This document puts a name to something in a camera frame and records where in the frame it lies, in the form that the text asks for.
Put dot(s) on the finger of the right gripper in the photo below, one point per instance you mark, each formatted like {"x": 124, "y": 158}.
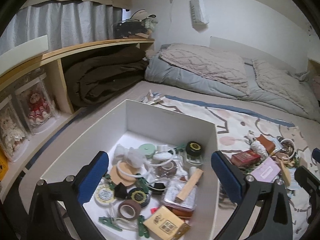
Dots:
{"x": 316, "y": 154}
{"x": 310, "y": 184}

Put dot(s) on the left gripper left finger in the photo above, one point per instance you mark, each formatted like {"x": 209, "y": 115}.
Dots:
{"x": 45, "y": 219}

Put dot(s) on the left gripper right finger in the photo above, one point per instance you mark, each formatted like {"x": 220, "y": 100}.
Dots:
{"x": 274, "y": 220}

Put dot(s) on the wooden heart block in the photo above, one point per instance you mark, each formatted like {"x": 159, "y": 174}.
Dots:
{"x": 285, "y": 174}

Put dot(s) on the purple card booklet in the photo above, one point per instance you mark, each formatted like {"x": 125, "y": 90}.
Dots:
{"x": 267, "y": 171}

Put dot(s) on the brown leather wallet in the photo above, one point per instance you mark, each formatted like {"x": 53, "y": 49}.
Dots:
{"x": 269, "y": 145}

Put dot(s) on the cartoon print blanket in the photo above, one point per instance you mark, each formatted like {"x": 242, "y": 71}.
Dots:
{"x": 242, "y": 132}

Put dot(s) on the brown tape roll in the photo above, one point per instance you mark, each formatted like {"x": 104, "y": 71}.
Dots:
{"x": 129, "y": 210}

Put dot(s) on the red brown carton box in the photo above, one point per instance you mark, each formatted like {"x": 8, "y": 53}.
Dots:
{"x": 245, "y": 158}

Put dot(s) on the right beige pillow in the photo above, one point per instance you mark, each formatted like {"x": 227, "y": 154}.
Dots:
{"x": 278, "y": 82}

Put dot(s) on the beige pillow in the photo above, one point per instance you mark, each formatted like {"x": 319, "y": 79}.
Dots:
{"x": 278, "y": 82}
{"x": 213, "y": 64}

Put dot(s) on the red dressed doll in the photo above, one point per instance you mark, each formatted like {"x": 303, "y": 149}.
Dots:
{"x": 39, "y": 108}

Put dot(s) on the white shoe box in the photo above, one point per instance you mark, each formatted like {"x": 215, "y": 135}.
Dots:
{"x": 139, "y": 172}

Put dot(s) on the green round lid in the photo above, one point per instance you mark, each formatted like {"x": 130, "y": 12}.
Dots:
{"x": 148, "y": 150}

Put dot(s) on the wooden stick block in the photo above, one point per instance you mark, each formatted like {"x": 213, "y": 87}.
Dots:
{"x": 188, "y": 187}

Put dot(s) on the yellow printed box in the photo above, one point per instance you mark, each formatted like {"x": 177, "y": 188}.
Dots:
{"x": 166, "y": 225}

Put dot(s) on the wooden shelf unit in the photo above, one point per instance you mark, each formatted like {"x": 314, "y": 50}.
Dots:
{"x": 51, "y": 62}

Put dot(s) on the black yellow round tin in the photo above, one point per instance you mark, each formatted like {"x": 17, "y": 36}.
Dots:
{"x": 194, "y": 149}

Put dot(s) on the dark brown folded blanket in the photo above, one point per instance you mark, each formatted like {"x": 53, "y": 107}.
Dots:
{"x": 108, "y": 73}

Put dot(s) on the left beige pillow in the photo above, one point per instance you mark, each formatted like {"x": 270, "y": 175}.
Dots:
{"x": 213, "y": 64}

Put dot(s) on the grey duvet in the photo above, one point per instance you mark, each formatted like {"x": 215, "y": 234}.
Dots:
{"x": 159, "y": 71}

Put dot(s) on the grey curtain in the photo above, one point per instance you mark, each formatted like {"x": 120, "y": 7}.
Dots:
{"x": 64, "y": 23}

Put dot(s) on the white hanging paper bag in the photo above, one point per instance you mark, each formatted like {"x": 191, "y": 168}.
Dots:
{"x": 198, "y": 12}

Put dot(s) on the white cap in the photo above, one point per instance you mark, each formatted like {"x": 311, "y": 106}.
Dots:
{"x": 141, "y": 15}

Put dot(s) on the white knitted rope item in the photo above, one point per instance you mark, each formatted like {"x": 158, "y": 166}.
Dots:
{"x": 255, "y": 145}

